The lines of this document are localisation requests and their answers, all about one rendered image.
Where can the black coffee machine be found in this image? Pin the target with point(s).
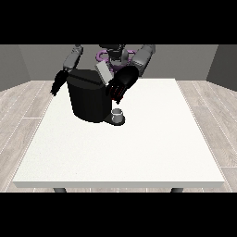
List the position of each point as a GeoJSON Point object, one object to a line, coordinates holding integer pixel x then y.
{"type": "Point", "coordinates": [88, 98]}

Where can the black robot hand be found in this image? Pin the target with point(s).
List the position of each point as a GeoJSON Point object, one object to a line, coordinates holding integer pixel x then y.
{"type": "Point", "coordinates": [58, 81]}
{"type": "Point", "coordinates": [123, 81]}

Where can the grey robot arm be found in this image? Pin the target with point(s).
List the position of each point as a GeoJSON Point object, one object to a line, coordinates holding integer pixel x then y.
{"type": "Point", "coordinates": [73, 58]}
{"type": "Point", "coordinates": [143, 59]}

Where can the small grey cup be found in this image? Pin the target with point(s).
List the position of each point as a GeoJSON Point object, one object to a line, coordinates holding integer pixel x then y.
{"type": "Point", "coordinates": [117, 115]}

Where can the grey robot trunk purple rings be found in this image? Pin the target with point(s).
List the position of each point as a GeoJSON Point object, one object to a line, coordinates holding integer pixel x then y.
{"type": "Point", "coordinates": [114, 55]}

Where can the pale grey machine lid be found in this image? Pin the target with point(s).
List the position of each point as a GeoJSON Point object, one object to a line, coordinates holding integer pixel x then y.
{"type": "Point", "coordinates": [104, 73]}

